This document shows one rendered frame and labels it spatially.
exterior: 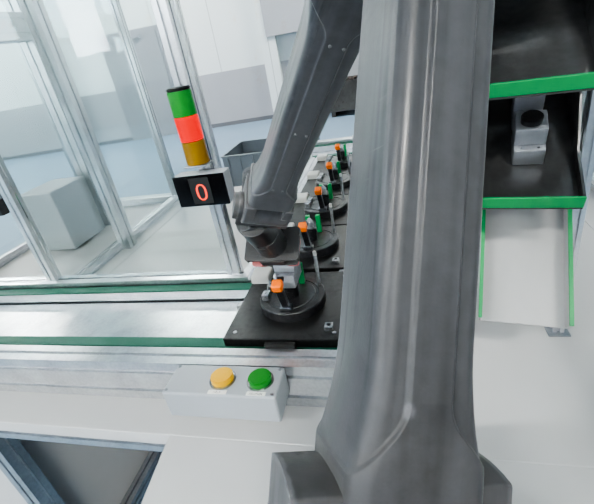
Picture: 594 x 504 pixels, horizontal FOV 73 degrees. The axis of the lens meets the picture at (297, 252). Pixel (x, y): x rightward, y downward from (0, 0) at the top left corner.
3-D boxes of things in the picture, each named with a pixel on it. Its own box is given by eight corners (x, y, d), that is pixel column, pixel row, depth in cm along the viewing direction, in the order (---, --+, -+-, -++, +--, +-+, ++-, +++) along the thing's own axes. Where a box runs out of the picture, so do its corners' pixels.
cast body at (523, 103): (540, 129, 67) (547, 92, 62) (511, 131, 69) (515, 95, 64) (538, 98, 72) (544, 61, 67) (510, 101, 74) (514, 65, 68)
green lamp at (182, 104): (191, 116, 81) (184, 90, 79) (169, 119, 82) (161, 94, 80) (201, 111, 85) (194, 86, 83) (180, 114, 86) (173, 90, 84)
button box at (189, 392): (281, 423, 68) (274, 397, 65) (171, 416, 74) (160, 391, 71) (290, 390, 74) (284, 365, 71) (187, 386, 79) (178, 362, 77)
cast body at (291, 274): (296, 288, 81) (290, 258, 78) (275, 289, 82) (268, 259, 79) (303, 266, 88) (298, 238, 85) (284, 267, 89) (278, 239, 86)
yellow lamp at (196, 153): (204, 165, 85) (198, 141, 83) (183, 167, 87) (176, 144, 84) (213, 158, 90) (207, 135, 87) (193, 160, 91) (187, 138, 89)
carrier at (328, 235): (355, 274, 96) (350, 226, 90) (260, 277, 102) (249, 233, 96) (361, 229, 117) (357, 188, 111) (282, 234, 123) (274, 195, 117)
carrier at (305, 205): (361, 229, 117) (357, 188, 111) (282, 234, 123) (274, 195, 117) (366, 198, 138) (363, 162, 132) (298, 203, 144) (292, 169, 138)
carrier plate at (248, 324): (344, 348, 74) (343, 339, 73) (225, 346, 80) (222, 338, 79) (355, 277, 95) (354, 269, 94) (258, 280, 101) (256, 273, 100)
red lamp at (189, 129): (198, 141, 83) (191, 116, 81) (176, 144, 84) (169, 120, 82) (207, 135, 87) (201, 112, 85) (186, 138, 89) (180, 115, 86)
